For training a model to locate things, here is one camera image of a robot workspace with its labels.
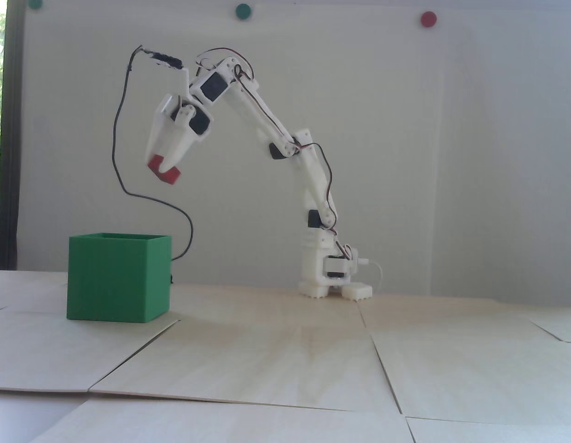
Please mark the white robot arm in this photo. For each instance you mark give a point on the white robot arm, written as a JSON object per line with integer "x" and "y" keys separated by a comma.
{"x": 313, "y": 258}

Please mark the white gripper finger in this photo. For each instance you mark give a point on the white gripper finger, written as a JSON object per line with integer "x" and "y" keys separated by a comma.
{"x": 183, "y": 138}
{"x": 159, "y": 134}

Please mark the red round magnet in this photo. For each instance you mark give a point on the red round magnet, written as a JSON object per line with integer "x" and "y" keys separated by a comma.
{"x": 428, "y": 19}

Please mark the dark window frame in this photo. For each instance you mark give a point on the dark window frame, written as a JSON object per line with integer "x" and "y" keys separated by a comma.
{"x": 13, "y": 138}

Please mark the green box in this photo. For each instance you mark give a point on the green box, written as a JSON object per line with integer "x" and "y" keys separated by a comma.
{"x": 110, "y": 277}

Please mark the red block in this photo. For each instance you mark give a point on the red block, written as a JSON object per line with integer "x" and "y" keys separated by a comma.
{"x": 170, "y": 177}

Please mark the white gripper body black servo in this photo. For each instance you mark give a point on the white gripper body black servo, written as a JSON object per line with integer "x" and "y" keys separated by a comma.
{"x": 171, "y": 134}

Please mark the green round magnet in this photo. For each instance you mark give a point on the green round magnet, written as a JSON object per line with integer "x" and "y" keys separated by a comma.
{"x": 35, "y": 3}
{"x": 243, "y": 11}

